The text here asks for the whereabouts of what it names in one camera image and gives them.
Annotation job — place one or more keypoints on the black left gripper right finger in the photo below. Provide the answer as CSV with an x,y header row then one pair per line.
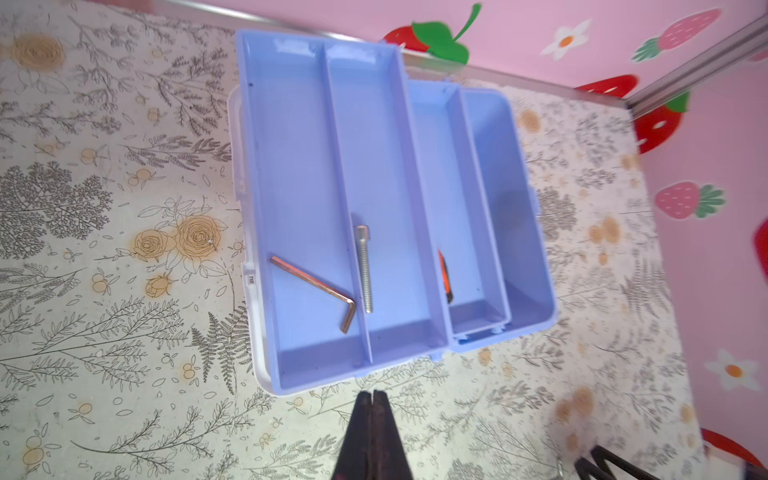
x,y
389,457

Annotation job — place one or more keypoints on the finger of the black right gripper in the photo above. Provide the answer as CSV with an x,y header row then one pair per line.
x,y
586,470
604,458

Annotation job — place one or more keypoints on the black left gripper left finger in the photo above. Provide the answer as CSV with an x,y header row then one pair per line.
x,y
353,462

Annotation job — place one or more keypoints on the steel hex key large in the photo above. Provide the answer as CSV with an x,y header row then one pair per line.
x,y
351,307

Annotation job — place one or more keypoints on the orange screwdriver long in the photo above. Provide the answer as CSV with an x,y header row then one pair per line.
x,y
446,278

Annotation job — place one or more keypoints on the white lid blue tool box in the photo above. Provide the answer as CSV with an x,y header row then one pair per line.
x,y
328,135

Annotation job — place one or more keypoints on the aluminium corner frame post right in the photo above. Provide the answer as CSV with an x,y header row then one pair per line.
x,y
738,47

